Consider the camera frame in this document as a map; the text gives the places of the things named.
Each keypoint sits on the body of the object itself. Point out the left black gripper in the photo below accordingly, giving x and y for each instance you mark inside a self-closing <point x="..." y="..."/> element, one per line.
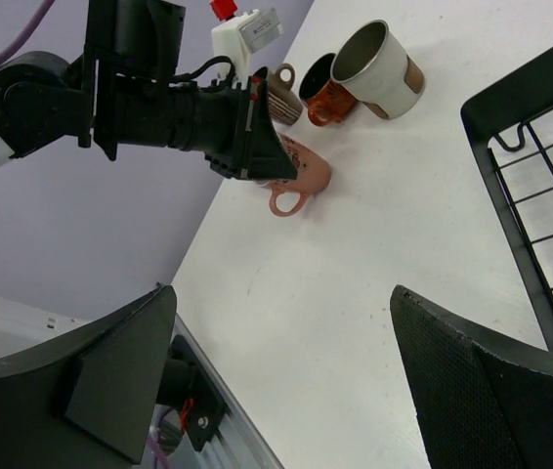
<point x="252" y="149"/>

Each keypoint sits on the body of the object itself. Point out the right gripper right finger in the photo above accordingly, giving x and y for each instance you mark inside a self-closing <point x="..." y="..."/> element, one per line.
<point x="483" y="399"/>

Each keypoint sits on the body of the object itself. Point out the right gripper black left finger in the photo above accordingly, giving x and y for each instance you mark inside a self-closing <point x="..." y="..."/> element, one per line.
<point x="87" y="396"/>

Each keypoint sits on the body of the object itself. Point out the salmon pink mug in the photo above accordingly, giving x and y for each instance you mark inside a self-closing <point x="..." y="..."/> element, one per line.
<point x="313" y="177"/>

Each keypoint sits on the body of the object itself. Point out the orange ceramic mug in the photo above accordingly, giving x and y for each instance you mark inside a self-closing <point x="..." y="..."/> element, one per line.
<point x="326" y="101"/>

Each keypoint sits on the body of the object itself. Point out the white brown ceramic cup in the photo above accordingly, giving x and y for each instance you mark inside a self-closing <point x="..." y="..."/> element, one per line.
<point x="377" y="70"/>

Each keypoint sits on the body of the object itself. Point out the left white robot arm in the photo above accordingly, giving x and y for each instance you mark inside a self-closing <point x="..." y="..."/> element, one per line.
<point x="124" y="89"/>

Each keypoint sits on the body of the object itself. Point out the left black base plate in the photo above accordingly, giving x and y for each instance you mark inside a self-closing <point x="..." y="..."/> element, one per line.
<point x="187" y="387"/>

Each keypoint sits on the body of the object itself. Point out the black wire dish rack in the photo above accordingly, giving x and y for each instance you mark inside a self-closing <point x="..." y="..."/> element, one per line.
<point x="509" y="127"/>

